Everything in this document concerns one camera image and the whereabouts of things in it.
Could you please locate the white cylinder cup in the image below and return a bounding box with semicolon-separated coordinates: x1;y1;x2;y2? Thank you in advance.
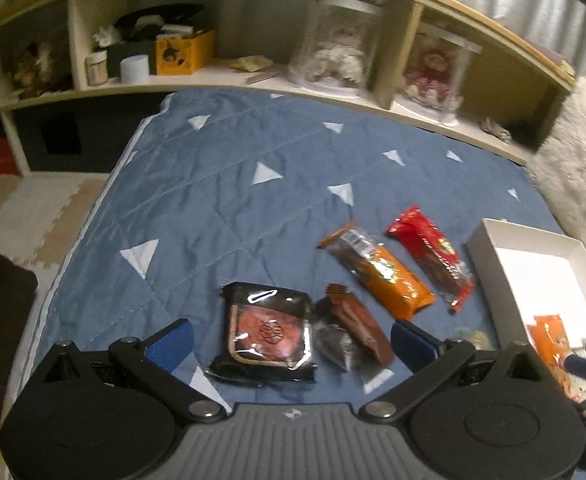
120;54;150;84

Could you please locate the white shallow box tray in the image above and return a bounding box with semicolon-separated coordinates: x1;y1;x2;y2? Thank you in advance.
466;218;586;349

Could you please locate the small round candy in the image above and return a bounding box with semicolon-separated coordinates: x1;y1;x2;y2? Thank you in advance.
453;327;494;351

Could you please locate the orange snack bar packet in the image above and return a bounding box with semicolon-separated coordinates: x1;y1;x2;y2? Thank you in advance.
319;221;436;321

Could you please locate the white doll in case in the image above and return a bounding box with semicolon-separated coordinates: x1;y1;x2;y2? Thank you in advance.
287;0;382;98

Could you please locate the small trinket on shelf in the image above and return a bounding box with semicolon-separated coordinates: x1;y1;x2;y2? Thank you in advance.
479;117;512;144

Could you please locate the small jar on shelf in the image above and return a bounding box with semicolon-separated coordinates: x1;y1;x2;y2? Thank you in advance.
85;50;109;87

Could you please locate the black clear mooncake packet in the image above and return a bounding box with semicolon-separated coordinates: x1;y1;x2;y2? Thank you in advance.
208;282;316;385

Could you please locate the blue triangle-pattern quilt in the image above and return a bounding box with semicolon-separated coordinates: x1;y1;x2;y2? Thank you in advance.
10;86;564;480

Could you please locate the wooden headboard shelf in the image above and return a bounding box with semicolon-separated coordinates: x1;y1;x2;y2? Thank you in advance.
0;0;576;165

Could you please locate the red doll in case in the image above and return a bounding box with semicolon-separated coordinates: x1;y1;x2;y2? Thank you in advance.
395;23;483;126

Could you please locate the brown snack packet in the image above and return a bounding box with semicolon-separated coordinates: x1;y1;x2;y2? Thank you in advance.
313;283;395;394

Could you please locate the red snack packet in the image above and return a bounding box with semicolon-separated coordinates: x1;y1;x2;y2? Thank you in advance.
386;205;474;312

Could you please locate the fluffy cream pillow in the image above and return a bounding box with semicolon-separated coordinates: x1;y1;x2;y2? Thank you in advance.
527;76;586;248

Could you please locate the yellow box on shelf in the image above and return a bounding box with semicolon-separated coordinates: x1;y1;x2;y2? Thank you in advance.
155;30;216;76

